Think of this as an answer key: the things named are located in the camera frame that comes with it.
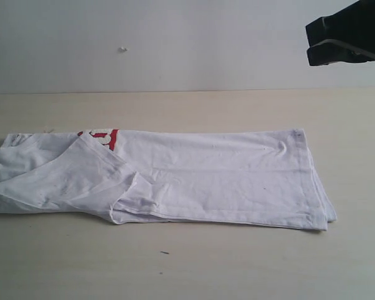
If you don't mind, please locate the white t-shirt with red logo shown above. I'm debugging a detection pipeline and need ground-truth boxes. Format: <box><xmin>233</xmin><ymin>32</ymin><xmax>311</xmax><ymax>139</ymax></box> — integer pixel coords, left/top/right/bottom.
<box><xmin>0</xmin><ymin>129</ymin><xmax>337</xmax><ymax>231</ymax></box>

